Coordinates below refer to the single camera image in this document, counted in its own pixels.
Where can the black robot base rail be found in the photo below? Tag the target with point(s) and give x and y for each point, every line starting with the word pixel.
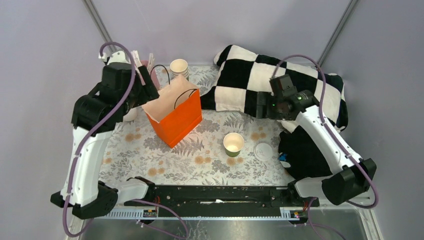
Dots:
pixel 227 201

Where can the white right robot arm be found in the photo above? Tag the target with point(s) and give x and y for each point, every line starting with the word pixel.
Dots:
pixel 350 176

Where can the black cloth bundle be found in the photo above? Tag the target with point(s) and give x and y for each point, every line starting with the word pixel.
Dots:
pixel 305 158

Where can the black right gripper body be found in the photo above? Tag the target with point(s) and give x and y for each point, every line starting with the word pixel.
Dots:
pixel 274 111

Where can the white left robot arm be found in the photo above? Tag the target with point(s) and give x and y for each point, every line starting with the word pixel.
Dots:
pixel 94 118

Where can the white plastic cup lid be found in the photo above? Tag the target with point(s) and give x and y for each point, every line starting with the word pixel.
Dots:
pixel 263 151

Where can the stack of green paper cups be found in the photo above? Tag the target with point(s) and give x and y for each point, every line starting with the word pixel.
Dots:
pixel 179 67

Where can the pink straw holder cup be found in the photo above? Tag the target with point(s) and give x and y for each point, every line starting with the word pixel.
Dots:
pixel 153 74

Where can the floral patterned table mat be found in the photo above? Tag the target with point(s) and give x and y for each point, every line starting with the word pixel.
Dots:
pixel 134 150

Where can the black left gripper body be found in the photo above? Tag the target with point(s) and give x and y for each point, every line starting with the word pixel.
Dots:
pixel 137 96

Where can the orange paper bag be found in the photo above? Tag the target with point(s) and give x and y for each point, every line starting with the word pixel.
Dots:
pixel 176 112

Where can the black white checkered blanket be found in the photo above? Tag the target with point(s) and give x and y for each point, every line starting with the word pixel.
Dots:
pixel 243 73

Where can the blue white small object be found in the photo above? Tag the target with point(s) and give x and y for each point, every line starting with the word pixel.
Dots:
pixel 283 160

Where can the green paper coffee cup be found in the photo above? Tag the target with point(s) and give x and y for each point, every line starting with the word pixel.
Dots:
pixel 233 143

